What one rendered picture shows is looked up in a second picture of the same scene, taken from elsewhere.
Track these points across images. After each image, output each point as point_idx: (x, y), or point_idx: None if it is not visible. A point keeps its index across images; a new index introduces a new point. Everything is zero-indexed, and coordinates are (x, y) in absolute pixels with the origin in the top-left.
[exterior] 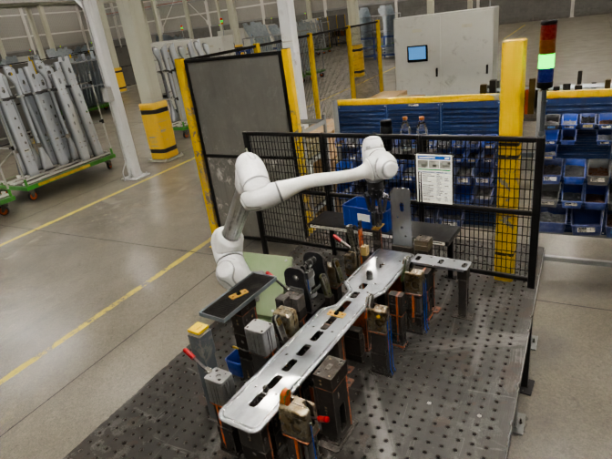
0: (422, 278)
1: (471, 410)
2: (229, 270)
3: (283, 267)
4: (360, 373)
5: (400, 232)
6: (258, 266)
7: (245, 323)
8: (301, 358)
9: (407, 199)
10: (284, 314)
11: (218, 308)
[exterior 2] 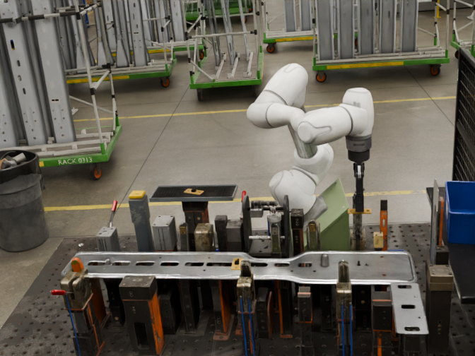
0: (339, 297)
1: None
2: (274, 182)
3: (337, 213)
4: (239, 342)
5: (432, 247)
6: (331, 200)
7: (186, 220)
8: (156, 266)
9: (437, 204)
10: (196, 229)
11: (167, 191)
